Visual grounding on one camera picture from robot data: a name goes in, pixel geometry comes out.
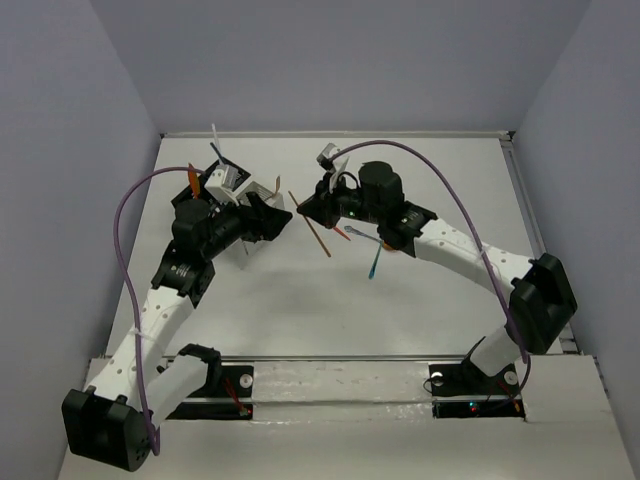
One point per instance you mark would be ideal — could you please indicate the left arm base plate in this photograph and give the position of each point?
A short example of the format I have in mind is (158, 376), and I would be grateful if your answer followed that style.
(229, 400)

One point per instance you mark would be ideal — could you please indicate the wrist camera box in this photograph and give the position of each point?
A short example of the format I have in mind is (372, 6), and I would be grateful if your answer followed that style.
(221, 183)
(334, 167)

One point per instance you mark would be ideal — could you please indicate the iridescent metal fork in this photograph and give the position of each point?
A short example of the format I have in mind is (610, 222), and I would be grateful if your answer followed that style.
(375, 261)

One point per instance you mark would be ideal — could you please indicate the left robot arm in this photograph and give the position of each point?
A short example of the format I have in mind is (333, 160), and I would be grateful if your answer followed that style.
(116, 419)

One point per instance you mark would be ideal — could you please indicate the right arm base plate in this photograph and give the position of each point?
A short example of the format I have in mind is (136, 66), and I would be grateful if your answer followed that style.
(455, 396)

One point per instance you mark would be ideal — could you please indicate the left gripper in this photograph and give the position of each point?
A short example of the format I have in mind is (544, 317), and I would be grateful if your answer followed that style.
(255, 220)

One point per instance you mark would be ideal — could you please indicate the small silver utensil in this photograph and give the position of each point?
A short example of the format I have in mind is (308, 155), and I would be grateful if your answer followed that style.
(353, 231)

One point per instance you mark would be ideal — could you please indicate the orange plastic knife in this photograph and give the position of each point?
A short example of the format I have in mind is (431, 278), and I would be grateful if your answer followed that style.
(194, 183)

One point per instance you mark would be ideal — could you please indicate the dark blue chopstick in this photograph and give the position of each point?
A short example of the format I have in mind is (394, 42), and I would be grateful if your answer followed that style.
(218, 153)

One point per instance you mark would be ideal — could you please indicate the gold metal fork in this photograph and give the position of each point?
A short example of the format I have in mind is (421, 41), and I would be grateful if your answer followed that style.
(275, 190)

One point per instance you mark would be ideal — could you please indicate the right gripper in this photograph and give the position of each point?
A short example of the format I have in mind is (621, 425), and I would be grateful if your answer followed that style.
(321, 206)

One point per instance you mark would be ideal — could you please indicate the white utensil caddy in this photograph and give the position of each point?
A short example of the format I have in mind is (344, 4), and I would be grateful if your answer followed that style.
(262, 218)

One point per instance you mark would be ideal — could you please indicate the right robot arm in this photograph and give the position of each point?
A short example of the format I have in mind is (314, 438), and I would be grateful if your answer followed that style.
(536, 292)

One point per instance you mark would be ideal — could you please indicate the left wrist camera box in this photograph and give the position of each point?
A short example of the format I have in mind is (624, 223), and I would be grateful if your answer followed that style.
(221, 183)

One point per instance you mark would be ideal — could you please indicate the white chopstick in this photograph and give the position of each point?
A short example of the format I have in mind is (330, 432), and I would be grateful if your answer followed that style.
(215, 135)

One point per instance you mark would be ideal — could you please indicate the black utensil caddy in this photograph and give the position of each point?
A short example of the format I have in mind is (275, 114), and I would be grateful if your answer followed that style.
(240, 186)

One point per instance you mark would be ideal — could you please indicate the orange plastic spoon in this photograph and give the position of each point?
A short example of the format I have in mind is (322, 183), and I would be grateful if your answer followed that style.
(341, 233)

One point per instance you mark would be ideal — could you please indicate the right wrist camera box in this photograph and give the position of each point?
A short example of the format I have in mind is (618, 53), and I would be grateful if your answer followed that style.
(334, 167)

